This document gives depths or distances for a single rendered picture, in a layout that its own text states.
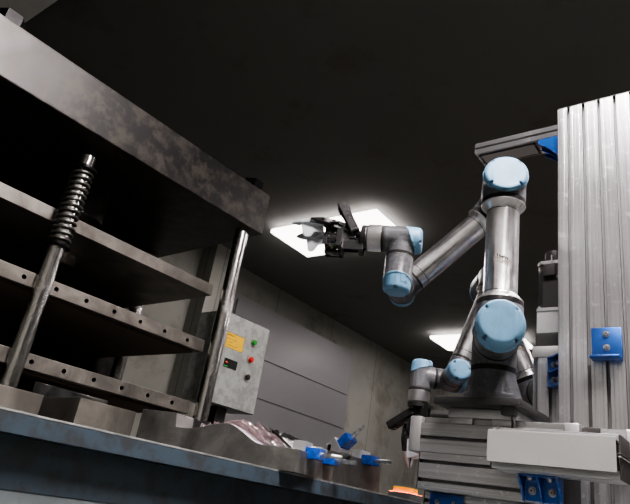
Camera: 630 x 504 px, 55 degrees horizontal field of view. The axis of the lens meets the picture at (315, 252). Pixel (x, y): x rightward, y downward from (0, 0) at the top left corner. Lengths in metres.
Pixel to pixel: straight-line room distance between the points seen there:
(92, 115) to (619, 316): 1.79
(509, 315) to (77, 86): 1.61
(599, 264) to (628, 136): 0.41
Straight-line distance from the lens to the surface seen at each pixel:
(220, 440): 1.68
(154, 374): 6.26
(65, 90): 2.28
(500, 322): 1.52
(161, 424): 1.79
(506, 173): 1.69
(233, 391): 2.73
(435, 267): 1.74
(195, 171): 2.51
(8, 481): 1.25
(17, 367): 2.09
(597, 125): 2.07
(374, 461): 1.98
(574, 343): 1.78
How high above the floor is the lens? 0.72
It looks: 23 degrees up
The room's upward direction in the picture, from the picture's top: 10 degrees clockwise
